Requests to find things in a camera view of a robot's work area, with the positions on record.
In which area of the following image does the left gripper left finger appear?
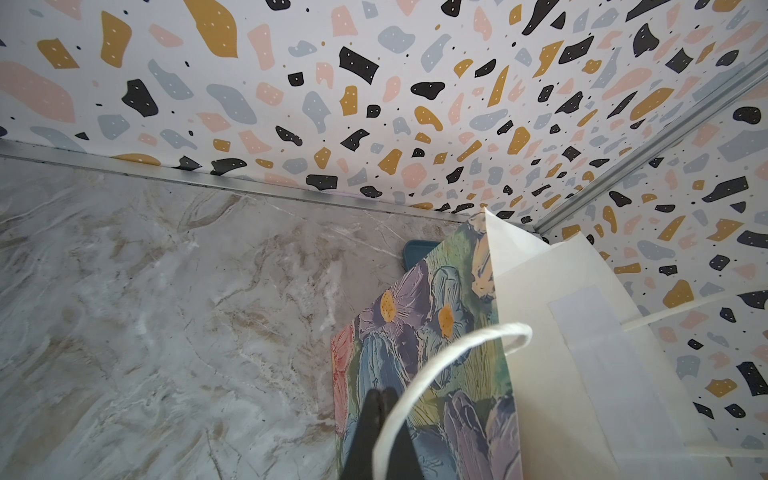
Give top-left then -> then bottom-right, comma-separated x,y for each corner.
340,389 -> 387,480

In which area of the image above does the floral paper bag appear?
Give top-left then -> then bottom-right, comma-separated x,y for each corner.
329,208 -> 768,480

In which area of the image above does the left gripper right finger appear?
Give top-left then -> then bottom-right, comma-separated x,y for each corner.
383,387 -> 424,480

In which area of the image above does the teal tray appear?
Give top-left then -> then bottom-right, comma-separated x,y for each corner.
402,240 -> 440,271

